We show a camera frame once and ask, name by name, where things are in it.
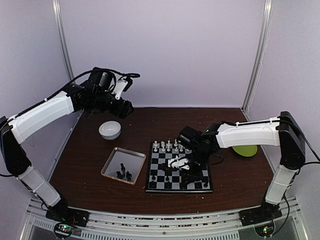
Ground white bowl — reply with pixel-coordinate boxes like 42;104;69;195
98;120;122;141

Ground pile of black chess pieces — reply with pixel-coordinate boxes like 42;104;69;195
116;163;132;182

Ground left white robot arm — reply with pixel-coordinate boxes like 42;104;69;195
0;72;134;222

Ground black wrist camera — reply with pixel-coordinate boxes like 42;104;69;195
177;126;202;149
88;67;113;94

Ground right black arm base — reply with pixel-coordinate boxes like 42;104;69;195
239;206;282;238

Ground green plate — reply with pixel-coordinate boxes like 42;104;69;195
232;145;258;158

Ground black bishop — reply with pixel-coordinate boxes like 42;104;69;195
165;182;172;189

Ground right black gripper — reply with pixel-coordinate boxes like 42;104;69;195
181;148;213;186

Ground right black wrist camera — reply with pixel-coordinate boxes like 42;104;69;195
177;126;202;149

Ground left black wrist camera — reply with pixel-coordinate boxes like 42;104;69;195
88;67;113;94

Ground left aluminium frame post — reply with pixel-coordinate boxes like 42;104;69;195
51;0;83;111

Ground black rook corner piece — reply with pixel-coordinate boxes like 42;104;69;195
149;181;155;189

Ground wooden tray with mirror base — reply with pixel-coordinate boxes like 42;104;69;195
100;147;147;185

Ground right aluminium frame post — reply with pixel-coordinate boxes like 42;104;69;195
242;0;273;116

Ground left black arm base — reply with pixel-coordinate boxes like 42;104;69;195
45;208;90;240

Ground black knight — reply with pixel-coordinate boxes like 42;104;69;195
195;182;202;189

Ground black and grey chessboard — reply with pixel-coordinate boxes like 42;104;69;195
145;141;214;194

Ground aluminium front rail frame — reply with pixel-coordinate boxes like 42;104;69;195
18;197;311;240

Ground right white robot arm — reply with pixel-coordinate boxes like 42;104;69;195
166;111;306;221

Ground aluminium frame post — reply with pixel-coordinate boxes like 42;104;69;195
242;0;273;116
51;0;83;111

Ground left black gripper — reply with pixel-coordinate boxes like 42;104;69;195
92;90;134;119

